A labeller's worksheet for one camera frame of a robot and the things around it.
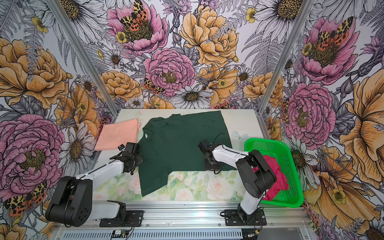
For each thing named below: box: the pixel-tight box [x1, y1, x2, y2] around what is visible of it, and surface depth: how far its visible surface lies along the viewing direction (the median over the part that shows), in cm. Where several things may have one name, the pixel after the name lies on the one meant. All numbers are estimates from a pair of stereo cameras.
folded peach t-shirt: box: [95, 118, 141, 151], surface depth 108 cm
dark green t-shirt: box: [137, 110, 233, 197], surface depth 109 cm
